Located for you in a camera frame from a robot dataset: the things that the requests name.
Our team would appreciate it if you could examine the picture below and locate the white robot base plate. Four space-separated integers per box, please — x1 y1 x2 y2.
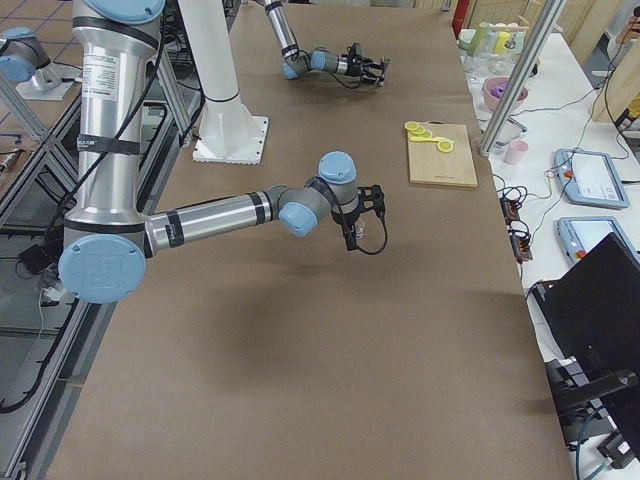
193 115 269 165

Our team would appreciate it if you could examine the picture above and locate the green cup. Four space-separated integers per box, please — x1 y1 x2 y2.
458 22 491 57

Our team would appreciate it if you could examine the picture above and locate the pink bowl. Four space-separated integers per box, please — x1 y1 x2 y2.
482 76 529 112

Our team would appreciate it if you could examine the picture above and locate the small clear glass beaker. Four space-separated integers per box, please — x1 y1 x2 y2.
354 218 366 240

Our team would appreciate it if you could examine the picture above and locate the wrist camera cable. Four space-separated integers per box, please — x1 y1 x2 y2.
294 47 366 91
319 179 389 257

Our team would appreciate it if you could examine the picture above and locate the lower teach pendant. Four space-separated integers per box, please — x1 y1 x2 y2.
556 216 627 264

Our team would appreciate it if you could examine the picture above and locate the aluminium frame post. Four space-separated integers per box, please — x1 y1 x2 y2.
479 0 567 157

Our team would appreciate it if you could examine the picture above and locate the upper teach pendant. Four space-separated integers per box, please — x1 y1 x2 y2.
552 149 630 210

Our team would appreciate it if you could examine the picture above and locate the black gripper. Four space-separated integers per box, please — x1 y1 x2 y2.
342 212 360 251
347 54 390 86

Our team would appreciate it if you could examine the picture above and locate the wooden cutting board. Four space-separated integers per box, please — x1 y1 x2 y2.
405 122 478 188

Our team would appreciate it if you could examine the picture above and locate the pink plastic cup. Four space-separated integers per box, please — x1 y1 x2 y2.
503 139 529 165

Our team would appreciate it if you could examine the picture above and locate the yellow cup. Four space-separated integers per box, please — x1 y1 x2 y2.
493 31 511 54

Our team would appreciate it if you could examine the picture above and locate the black power strip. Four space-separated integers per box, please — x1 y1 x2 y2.
500 197 533 263

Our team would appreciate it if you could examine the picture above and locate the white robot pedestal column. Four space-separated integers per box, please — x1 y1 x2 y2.
178 0 254 137

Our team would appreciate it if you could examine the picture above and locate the lemon slice by knife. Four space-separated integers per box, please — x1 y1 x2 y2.
436 140 454 153

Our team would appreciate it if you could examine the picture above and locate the teach pendant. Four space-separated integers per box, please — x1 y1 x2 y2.
552 149 630 210
556 216 627 264

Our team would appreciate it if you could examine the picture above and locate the yellow plastic knife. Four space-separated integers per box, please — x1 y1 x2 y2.
409 135 449 143

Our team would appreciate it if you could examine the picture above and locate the black monitor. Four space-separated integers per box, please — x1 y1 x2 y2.
533 233 639 454

